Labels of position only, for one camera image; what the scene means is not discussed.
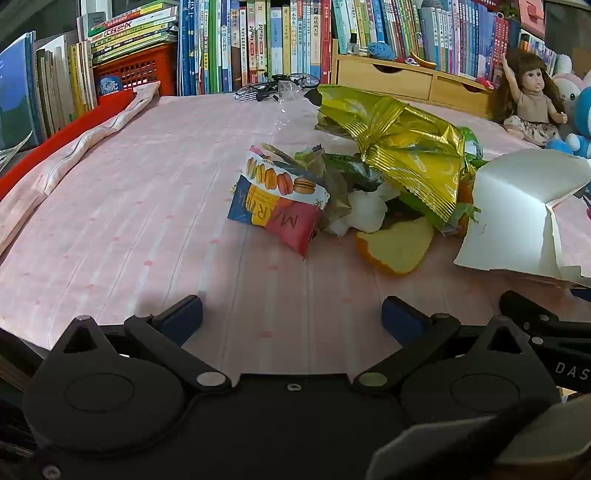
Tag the stack of flat books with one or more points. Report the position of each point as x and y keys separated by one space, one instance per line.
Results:
x=134 y=32

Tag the small orange peel piece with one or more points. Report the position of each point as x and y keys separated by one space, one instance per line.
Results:
x=464 y=198

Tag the red plastic crate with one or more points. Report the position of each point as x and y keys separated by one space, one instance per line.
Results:
x=143 y=71

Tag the torn white cardboard box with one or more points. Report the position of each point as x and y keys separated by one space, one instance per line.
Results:
x=508 y=217

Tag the long-haired doll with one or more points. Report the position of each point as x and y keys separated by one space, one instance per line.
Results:
x=531 y=97

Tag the orange fruit peel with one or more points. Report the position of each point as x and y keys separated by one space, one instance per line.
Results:
x=397 y=249

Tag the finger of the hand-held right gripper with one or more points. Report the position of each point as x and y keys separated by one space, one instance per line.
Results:
x=531 y=309
x=581 y=293

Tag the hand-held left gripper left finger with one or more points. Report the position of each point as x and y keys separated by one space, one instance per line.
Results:
x=185 y=317

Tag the wooden drawer organizer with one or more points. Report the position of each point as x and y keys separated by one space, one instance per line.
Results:
x=397 y=83

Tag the white crumpled tissue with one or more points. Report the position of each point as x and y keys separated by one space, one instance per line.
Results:
x=364 y=212

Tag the white pink plush toy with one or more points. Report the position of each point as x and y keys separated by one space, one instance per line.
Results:
x=567 y=71

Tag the row of upright books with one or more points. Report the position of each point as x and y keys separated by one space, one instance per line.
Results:
x=221 y=46

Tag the leaning thin paperbacks group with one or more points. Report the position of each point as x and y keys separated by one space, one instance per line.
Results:
x=51 y=87

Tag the black eyeglasses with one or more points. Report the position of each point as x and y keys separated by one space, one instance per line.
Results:
x=295 y=81

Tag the macaron print snack packet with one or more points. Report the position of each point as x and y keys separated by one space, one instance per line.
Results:
x=277 y=203

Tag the large blue plush cat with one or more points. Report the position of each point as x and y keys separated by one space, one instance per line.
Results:
x=582 y=110

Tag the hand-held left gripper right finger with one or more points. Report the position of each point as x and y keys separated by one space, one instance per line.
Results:
x=400 y=319

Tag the gold snack bag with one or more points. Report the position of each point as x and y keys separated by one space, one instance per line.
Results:
x=406 y=152

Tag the green brown snack wrapper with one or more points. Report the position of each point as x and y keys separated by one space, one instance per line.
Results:
x=339 y=173

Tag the clear plastic wrapper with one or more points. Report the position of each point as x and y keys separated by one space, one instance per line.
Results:
x=287 y=92

